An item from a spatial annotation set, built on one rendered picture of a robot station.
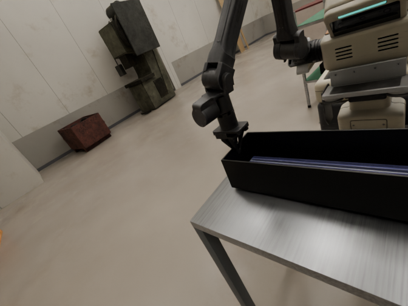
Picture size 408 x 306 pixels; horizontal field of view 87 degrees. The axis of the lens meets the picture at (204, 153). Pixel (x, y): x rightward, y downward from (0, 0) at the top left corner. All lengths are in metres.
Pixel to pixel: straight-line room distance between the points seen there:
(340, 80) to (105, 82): 6.78
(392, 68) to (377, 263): 0.67
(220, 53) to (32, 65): 6.59
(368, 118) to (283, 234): 0.69
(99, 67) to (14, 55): 1.86
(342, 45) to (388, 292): 0.78
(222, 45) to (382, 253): 0.57
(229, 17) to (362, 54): 0.54
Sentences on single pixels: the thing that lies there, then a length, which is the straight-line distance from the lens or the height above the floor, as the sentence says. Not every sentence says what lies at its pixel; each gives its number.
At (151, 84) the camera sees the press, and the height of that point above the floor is 0.66.
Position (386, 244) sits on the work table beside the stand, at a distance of 0.56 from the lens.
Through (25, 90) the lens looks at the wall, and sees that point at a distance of 6.94.
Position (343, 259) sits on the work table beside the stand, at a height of 0.80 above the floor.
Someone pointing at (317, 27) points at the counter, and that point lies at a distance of 6.01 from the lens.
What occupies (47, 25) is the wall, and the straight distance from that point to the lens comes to 7.36.
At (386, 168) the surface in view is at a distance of 0.64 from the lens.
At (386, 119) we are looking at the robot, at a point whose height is 0.72.
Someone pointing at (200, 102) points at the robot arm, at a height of 1.11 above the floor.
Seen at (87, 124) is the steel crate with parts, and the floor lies 0.56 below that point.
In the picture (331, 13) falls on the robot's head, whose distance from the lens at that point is 0.92.
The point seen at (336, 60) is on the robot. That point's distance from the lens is 1.03.
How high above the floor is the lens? 1.25
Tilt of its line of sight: 27 degrees down
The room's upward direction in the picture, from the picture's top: 25 degrees counter-clockwise
